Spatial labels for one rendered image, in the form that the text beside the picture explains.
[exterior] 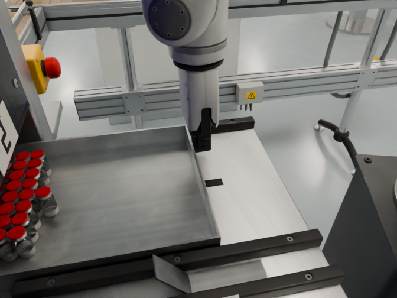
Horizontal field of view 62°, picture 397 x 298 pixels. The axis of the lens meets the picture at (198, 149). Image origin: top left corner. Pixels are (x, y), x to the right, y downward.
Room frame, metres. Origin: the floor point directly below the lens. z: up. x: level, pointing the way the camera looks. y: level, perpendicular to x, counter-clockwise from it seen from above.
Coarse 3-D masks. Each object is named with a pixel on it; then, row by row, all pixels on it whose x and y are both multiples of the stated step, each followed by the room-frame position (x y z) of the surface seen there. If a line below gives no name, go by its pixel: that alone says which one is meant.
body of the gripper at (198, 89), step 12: (180, 72) 0.45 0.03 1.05; (192, 72) 0.42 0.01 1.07; (204, 72) 0.42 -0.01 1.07; (216, 72) 0.42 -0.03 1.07; (180, 84) 0.46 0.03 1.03; (192, 84) 0.41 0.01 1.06; (204, 84) 0.41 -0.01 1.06; (216, 84) 0.42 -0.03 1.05; (180, 96) 0.47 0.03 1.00; (192, 96) 0.41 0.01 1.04; (204, 96) 0.41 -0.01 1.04; (216, 96) 0.41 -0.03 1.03; (192, 108) 0.40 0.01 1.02; (216, 108) 0.41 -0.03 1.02; (192, 120) 0.40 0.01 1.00; (216, 120) 0.41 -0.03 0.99
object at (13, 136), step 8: (0, 104) 0.37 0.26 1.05; (0, 112) 0.36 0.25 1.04; (8, 120) 0.37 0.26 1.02; (0, 128) 0.34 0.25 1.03; (8, 128) 0.36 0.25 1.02; (0, 136) 0.33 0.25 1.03; (8, 136) 0.35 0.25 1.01; (16, 136) 0.37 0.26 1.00; (0, 144) 0.32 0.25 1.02; (0, 152) 0.31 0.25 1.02; (8, 152) 0.33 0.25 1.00; (0, 160) 0.30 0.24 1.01; (8, 160) 0.32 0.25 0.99; (0, 168) 0.30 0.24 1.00
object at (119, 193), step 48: (48, 144) 0.46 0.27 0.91; (96, 144) 0.47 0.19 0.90; (144, 144) 0.49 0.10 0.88; (192, 144) 0.45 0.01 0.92; (96, 192) 0.37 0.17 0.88; (144, 192) 0.37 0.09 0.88; (192, 192) 0.37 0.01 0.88; (48, 240) 0.28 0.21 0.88; (96, 240) 0.28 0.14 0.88; (144, 240) 0.28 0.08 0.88; (192, 240) 0.25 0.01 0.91; (0, 288) 0.20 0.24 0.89
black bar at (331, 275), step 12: (336, 264) 0.23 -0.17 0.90; (276, 276) 0.21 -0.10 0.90; (288, 276) 0.21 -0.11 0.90; (300, 276) 0.21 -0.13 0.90; (312, 276) 0.21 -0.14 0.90; (324, 276) 0.21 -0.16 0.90; (336, 276) 0.21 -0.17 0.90; (216, 288) 0.20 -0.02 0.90; (228, 288) 0.20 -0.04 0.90; (240, 288) 0.20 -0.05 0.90; (252, 288) 0.20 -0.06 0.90; (264, 288) 0.20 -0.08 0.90; (276, 288) 0.20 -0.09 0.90; (288, 288) 0.20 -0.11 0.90; (300, 288) 0.20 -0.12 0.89; (312, 288) 0.20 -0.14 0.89
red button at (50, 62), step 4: (48, 60) 0.58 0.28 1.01; (52, 60) 0.58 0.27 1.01; (56, 60) 0.59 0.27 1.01; (48, 64) 0.57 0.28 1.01; (52, 64) 0.57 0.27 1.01; (56, 64) 0.58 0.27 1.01; (44, 68) 0.58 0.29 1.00; (48, 68) 0.57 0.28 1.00; (52, 68) 0.57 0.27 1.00; (56, 68) 0.57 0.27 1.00; (60, 68) 0.59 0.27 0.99; (48, 72) 0.56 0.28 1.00; (52, 72) 0.57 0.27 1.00; (56, 72) 0.57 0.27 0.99; (60, 72) 0.58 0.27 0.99; (48, 76) 0.57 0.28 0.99; (52, 76) 0.57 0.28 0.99; (56, 76) 0.57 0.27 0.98
